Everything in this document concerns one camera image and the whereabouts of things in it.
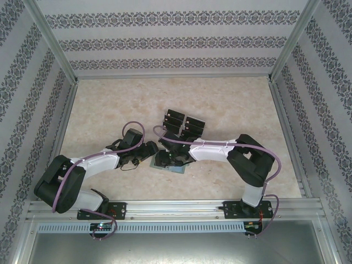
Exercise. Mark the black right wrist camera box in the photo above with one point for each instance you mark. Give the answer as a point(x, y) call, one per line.
point(168, 139)

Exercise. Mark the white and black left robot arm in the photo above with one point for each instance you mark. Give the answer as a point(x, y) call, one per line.
point(93, 162)

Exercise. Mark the grey metal panel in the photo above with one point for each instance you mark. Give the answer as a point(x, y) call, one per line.
point(176, 248)

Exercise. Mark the aluminium mounting rail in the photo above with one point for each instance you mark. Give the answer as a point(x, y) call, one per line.
point(176, 209)

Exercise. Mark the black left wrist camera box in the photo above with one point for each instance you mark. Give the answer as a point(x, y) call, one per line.
point(132, 137)

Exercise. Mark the aluminium table side rail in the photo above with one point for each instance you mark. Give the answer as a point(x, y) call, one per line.
point(66, 123)
point(289, 137)

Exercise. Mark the clear acrylic card stand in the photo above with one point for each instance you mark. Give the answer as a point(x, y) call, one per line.
point(183, 125)

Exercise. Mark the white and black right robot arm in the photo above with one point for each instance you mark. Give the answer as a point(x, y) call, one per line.
point(209, 151)

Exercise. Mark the black VIP card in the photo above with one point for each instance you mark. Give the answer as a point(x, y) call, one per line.
point(192, 132)
point(193, 126)
point(195, 121)
point(176, 113)
point(171, 124)
point(173, 118)

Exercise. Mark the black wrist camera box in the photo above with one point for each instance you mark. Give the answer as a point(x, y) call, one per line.
point(132, 137)
point(168, 139)

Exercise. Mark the aluminium frame post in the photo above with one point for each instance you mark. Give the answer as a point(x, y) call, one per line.
point(330, 242)
point(53, 38)
point(292, 38)
point(23, 242)

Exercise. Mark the small circuit board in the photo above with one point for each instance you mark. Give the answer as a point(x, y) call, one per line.
point(100, 226)
point(253, 225)

